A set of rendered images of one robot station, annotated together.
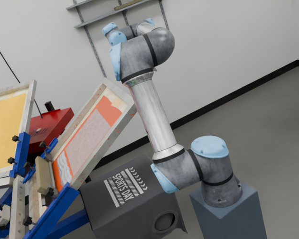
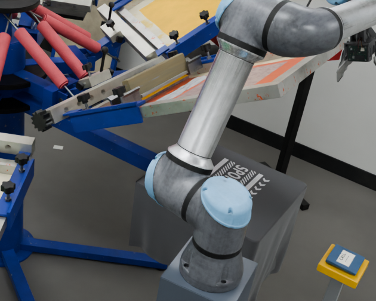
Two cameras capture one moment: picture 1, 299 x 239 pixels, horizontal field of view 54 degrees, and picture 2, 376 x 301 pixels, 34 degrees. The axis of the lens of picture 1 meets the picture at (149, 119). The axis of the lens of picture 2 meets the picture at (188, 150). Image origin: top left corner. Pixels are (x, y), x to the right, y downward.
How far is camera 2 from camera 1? 82 cm
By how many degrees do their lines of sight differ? 36
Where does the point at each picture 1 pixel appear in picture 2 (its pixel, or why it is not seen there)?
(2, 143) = (198, 9)
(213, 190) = (190, 248)
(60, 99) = not seen: hidden behind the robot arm
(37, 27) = not seen: outside the picture
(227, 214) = (172, 284)
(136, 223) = (183, 232)
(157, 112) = (212, 101)
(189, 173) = (174, 196)
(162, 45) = (283, 32)
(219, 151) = (215, 209)
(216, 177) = (197, 235)
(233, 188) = (207, 272)
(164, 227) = not seen: hidden behind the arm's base
